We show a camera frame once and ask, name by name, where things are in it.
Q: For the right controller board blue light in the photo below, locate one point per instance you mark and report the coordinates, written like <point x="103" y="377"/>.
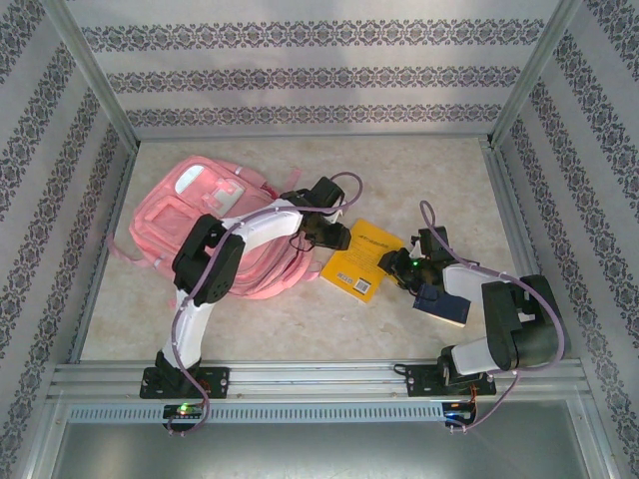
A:
<point x="456" y="414"/>

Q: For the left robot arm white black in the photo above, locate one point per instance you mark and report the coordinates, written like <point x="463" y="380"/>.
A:
<point x="209" y="259"/>

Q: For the aluminium frame post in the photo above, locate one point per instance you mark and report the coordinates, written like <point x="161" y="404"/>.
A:
<point x="95" y="75"/>
<point x="530" y="75"/>

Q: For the aluminium frame rail narrow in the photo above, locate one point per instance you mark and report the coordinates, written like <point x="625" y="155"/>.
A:
<point x="123" y="174"/>

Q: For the aluminium frame rail short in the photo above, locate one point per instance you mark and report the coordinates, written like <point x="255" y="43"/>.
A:
<point x="399" y="136"/>

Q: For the yellow paperback book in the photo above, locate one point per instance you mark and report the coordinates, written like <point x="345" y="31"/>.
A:
<point x="354" y="259"/>

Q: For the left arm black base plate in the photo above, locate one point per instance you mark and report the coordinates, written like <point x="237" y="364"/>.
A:
<point x="219" y="381"/>

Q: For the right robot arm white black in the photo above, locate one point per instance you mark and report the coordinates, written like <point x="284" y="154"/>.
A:
<point x="519" y="319"/>

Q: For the navy book with yellow spine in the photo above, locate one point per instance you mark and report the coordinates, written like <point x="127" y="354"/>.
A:
<point x="447" y="309"/>

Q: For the aluminium frame rail wide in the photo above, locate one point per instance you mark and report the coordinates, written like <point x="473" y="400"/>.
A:
<point x="498" y="174"/>

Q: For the left controller board green light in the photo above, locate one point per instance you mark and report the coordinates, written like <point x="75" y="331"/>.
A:
<point x="182" y="410"/>

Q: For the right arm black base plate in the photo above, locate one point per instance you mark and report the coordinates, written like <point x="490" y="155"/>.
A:
<point x="419" y="381"/>

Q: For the pink school backpack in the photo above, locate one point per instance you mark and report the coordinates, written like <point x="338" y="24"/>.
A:
<point x="165" y="219"/>

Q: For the aluminium mounting rail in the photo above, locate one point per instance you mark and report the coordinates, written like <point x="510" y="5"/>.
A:
<point x="319" y="379"/>

